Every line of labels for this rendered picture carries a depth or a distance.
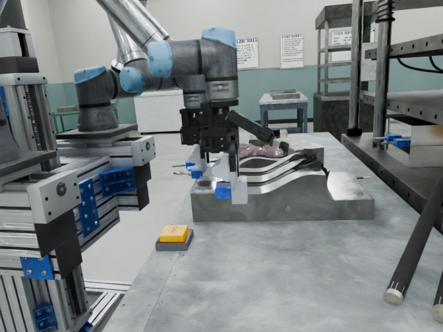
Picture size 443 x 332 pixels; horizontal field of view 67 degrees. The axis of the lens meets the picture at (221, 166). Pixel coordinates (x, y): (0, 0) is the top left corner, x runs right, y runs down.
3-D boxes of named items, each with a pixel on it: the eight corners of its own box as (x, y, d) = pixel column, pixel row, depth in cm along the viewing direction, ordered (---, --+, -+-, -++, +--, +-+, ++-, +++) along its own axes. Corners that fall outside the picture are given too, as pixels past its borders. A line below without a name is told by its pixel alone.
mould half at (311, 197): (192, 222, 98) (188, 177, 94) (207, 192, 123) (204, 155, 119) (374, 219, 91) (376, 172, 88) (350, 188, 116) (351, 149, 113)
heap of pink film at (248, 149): (227, 168, 130) (225, 148, 128) (219, 158, 147) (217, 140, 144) (291, 161, 134) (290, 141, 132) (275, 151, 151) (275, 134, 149)
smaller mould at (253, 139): (249, 153, 178) (248, 139, 177) (250, 147, 193) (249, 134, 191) (287, 151, 176) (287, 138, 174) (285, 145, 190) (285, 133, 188)
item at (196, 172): (175, 183, 113) (173, 168, 112) (178, 178, 118) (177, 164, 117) (213, 182, 111) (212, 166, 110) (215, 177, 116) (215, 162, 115)
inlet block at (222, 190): (193, 205, 83) (191, 184, 81) (197, 197, 87) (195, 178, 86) (246, 203, 81) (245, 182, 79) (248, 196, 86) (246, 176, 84)
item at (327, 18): (323, 151, 509) (324, 2, 455) (313, 133, 655) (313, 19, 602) (389, 149, 492) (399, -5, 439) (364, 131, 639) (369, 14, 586)
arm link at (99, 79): (72, 104, 129) (66, 67, 125) (105, 101, 138) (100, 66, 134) (86, 105, 120) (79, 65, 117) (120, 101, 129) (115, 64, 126)
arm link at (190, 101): (207, 92, 110) (204, 93, 102) (209, 106, 111) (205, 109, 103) (185, 93, 111) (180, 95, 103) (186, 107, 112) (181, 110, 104)
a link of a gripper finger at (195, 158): (189, 173, 111) (188, 145, 111) (207, 172, 110) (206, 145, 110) (187, 174, 108) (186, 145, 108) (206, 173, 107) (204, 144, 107)
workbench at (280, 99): (260, 155, 510) (258, 95, 487) (265, 133, 690) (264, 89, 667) (308, 153, 497) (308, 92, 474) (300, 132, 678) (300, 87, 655)
